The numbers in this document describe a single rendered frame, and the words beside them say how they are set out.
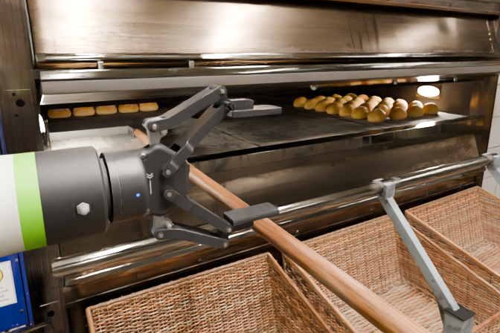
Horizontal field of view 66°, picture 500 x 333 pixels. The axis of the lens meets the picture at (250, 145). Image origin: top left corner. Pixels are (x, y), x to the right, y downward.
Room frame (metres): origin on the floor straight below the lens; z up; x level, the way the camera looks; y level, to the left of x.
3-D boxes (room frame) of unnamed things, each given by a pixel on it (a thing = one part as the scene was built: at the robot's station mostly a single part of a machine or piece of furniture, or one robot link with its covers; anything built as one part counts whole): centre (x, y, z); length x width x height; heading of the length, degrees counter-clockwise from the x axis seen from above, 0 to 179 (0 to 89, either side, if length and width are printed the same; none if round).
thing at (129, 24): (1.29, -0.31, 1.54); 1.79 x 0.11 x 0.19; 121
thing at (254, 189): (1.29, -0.31, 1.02); 1.79 x 0.11 x 0.19; 121
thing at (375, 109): (1.97, -0.58, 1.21); 0.61 x 0.48 x 0.06; 31
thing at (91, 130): (1.56, 0.53, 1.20); 0.55 x 0.36 x 0.03; 120
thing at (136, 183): (0.40, 0.11, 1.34); 0.09 x 0.07 x 0.08; 120
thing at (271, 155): (1.31, -0.30, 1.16); 1.80 x 0.06 x 0.04; 121
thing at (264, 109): (0.47, 0.00, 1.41); 0.07 x 0.03 x 0.01; 120
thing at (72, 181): (0.37, 0.18, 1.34); 0.12 x 0.06 x 0.09; 30
